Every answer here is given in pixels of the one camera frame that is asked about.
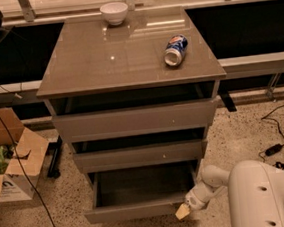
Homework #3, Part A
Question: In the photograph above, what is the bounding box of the black floor cable left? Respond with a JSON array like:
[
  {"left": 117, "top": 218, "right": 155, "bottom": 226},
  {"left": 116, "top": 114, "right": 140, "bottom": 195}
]
[{"left": 0, "top": 77, "right": 64, "bottom": 227}]

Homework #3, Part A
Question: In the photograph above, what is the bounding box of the grey top drawer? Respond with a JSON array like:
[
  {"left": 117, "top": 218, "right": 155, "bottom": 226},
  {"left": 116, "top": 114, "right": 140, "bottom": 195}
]
[{"left": 53, "top": 82, "right": 217, "bottom": 143}]

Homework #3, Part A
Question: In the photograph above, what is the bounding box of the grey drawer cabinet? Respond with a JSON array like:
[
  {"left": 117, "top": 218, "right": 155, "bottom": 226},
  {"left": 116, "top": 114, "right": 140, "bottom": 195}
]
[{"left": 29, "top": 3, "right": 237, "bottom": 193}]

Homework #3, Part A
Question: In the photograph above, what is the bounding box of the black table leg left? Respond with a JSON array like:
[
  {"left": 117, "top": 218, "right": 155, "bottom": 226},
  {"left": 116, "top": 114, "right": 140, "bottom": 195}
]
[{"left": 47, "top": 136, "right": 63, "bottom": 179}]

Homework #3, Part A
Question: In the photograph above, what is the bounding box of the black table leg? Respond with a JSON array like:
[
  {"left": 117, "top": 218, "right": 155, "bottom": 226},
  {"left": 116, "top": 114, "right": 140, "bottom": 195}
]
[
  {"left": 47, "top": 136, "right": 63, "bottom": 179},
  {"left": 218, "top": 83, "right": 237, "bottom": 112}
]

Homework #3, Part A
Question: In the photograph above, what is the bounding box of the grey middle drawer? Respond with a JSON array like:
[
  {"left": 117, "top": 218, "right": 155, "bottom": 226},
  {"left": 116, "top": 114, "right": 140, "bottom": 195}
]
[{"left": 73, "top": 128, "right": 207, "bottom": 172}]

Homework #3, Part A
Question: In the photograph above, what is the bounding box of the black table leg right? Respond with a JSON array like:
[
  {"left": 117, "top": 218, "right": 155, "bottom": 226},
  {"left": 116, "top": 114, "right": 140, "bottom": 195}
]
[{"left": 218, "top": 83, "right": 237, "bottom": 112}]

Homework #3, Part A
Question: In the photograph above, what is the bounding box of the grey bottom drawer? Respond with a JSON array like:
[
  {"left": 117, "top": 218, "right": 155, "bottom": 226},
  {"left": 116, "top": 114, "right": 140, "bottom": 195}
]
[{"left": 84, "top": 161, "right": 197, "bottom": 224}]

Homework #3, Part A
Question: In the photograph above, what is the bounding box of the blue soda can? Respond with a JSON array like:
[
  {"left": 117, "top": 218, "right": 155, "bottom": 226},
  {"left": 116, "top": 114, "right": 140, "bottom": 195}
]
[{"left": 164, "top": 34, "right": 188, "bottom": 67}]

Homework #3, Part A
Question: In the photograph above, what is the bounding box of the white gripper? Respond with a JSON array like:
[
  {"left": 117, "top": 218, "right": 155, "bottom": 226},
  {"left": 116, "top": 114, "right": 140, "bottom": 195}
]
[{"left": 175, "top": 181, "right": 227, "bottom": 220}]

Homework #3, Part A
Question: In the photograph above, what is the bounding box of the grey drawer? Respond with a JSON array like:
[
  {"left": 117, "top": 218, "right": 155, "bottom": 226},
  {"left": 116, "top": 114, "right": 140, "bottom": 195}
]
[
  {"left": 84, "top": 161, "right": 197, "bottom": 224},
  {"left": 53, "top": 82, "right": 217, "bottom": 143},
  {"left": 73, "top": 128, "right": 207, "bottom": 172}
]

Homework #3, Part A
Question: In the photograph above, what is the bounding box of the open cardboard box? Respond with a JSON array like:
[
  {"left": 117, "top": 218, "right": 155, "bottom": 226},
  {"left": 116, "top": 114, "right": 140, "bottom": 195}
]
[{"left": 0, "top": 108, "right": 49, "bottom": 202}]

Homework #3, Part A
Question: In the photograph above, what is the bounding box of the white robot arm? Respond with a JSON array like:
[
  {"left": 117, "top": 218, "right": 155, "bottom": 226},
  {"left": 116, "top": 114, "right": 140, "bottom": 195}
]
[{"left": 176, "top": 160, "right": 284, "bottom": 227}]

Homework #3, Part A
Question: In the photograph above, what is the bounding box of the white ceramic bowl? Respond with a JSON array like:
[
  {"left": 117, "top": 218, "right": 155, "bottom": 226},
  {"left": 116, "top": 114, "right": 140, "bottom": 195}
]
[{"left": 100, "top": 2, "right": 128, "bottom": 26}]

